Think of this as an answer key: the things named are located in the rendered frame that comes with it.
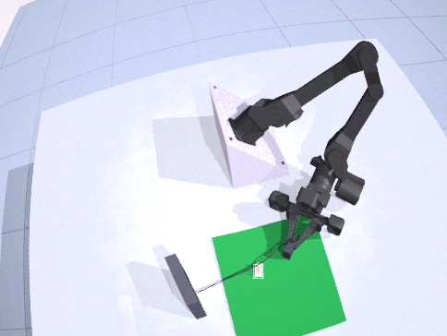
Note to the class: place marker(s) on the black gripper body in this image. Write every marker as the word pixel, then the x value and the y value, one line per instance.
pixel 279 201

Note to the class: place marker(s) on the black cable with plug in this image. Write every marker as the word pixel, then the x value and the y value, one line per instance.
pixel 288 251

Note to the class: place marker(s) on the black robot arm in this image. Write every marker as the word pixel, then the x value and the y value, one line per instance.
pixel 249 126

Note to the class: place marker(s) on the green circuit board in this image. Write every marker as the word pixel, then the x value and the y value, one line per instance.
pixel 280 297

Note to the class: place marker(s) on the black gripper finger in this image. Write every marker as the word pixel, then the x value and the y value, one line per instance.
pixel 313 227
pixel 293 219

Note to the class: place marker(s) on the dark grey square fan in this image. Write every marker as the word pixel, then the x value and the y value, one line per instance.
pixel 185 286

